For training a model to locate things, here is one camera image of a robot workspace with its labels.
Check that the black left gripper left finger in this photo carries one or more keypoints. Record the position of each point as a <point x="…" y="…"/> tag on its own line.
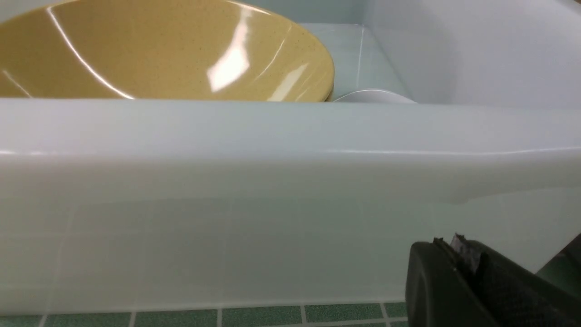
<point x="435" y="290"/>

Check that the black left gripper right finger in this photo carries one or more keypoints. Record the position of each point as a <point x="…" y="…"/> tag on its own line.
<point x="491" y="290"/>

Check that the yellow speckled noodle bowl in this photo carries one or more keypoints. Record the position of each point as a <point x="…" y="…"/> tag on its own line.
<point x="203" y="50"/>

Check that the small white dish in bin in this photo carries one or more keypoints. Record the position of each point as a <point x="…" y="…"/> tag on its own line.
<point x="374" y="96"/>

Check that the large translucent white plastic bin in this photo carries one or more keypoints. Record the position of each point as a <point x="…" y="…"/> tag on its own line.
<point x="120" y="206"/>

